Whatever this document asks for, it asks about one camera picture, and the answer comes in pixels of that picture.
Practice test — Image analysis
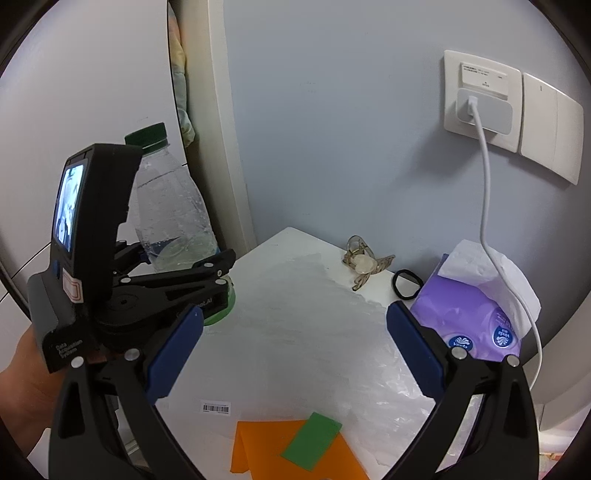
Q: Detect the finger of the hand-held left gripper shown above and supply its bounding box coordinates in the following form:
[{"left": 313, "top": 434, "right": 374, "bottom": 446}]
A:
[
  {"left": 113, "top": 239, "right": 151, "bottom": 274},
  {"left": 113, "top": 248, "right": 237, "bottom": 326}
]

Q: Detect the white tissue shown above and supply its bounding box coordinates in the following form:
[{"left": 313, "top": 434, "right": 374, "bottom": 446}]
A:
[{"left": 436, "top": 239, "right": 542, "bottom": 337}]

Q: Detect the black hair tie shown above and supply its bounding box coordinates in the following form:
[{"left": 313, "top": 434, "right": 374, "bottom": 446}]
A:
[{"left": 392, "top": 268, "right": 423, "bottom": 301}]

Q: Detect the purple tissue pack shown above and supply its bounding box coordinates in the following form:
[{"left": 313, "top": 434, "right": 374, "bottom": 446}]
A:
[{"left": 410, "top": 253, "right": 525, "bottom": 363}]

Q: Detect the white light switch plate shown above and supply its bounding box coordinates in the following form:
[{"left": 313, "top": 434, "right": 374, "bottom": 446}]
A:
[{"left": 519, "top": 73, "right": 585, "bottom": 186}]

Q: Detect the person's left hand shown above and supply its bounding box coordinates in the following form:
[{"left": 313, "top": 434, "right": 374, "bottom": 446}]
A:
[{"left": 0, "top": 330, "right": 63, "bottom": 457}]

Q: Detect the clear bottle with green cap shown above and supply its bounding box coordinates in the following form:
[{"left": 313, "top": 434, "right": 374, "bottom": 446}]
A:
[{"left": 124, "top": 122, "right": 219, "bottom": 272}]

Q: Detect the amber hair claw clip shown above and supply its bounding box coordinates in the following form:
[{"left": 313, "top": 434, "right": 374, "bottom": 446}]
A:
[{"left": 342, "top": 235, "right": 397, "bottom": 292}]

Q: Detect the white charger plug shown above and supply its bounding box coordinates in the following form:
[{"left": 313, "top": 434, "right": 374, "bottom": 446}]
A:
[{"left": 455, "top": 89, "right": 515, "bottom": 136}]

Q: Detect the white wall socket plate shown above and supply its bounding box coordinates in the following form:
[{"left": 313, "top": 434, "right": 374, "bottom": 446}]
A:
[{"left": 443, "top": 48, "right": 525, "bottom": 154}]

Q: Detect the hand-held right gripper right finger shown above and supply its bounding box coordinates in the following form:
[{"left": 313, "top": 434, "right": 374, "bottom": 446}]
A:
[{"left": 385, "top": 300, "right": 541, "bottom": 480}]

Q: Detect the translucent plastic sheet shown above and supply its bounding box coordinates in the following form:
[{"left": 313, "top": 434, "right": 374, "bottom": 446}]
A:
[{"left": 240, "top": 251, "right": 467, "bottom": 467}]

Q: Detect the white charger cable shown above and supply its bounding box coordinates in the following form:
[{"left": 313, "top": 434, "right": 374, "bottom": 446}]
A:
[{"left": 465, "top": 95, "right": 544, "bottom": 388}]

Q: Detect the white wardrobe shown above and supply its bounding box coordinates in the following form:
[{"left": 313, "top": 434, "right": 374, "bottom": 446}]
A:
[{"left": 0, "top": 0, "right": 218, "bottom": 324}]

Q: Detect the green round lid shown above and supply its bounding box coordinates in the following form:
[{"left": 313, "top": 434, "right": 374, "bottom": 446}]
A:
[{"left": 203, "top": 274, "right": 238, "bottom": 328}]

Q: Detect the pale colourful hanging cloth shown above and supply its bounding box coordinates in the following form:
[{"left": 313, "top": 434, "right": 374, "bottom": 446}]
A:
[{"left": 168, "top": 0, "right": 197, "bottom": 148}]

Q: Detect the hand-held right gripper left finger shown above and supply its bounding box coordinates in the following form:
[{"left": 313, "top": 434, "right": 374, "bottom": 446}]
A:
[{"left": 50, "top": 305, "right": 206, "bottom": 480}]

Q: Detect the orange paper sheet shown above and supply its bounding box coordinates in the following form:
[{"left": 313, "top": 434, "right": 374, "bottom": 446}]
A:
[{"left": 230, "top": 419, "right": 370, "bottom": 480}]

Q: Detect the green paper card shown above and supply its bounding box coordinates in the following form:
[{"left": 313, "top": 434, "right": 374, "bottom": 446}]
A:
[{"left": 281, "top": 412, "right": 343, "bottom": 472}]

